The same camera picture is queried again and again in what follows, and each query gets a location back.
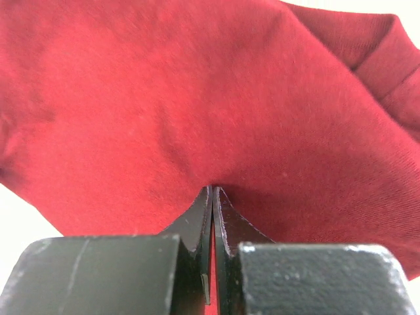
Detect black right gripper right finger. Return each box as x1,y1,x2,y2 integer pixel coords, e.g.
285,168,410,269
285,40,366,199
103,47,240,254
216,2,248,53
213,187,416,314

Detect dark red t shirt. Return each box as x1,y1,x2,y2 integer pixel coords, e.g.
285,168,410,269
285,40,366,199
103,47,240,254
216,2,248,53
0,0,420,309

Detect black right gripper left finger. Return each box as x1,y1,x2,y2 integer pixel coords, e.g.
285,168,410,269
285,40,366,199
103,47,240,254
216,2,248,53
1,186,213,315

